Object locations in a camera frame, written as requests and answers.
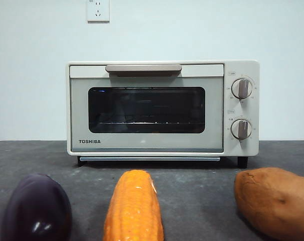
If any cream glass oven door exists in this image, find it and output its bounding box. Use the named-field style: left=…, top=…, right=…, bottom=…
left=69, top=64, right=225, bottom=153

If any purple eggplant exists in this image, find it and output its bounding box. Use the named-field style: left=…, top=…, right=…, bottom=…
left=0, top=173, right=73, bottom=241

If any metal oven crumb tray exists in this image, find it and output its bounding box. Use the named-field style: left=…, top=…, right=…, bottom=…
left=79, top=157, right=221, bottom=162

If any oven timer knob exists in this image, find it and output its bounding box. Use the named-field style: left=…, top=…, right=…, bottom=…
left=231, top=119, right=252, bottom=140

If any oven temperature knob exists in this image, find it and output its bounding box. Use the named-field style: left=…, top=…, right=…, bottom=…
left=231, top=78, right=252, bottom=99

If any cream Toshiba toaster oven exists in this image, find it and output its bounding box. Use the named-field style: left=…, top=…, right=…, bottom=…
left=66, top=59, right=260, bottom=168

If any orange corn cob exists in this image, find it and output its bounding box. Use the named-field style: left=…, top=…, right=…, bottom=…
left=102, top=170, right=165, bottom=241

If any brown sweet potato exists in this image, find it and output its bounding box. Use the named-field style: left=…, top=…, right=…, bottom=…
left=234, top=167, right=304, bottom=241

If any metal wire oven rack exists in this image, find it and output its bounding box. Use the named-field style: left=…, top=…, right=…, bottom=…
left=99, top=121, right=205, bottom=126

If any white wall socket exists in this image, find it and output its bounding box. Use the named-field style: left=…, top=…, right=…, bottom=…
left=87, top=0, right=110, bottom=23

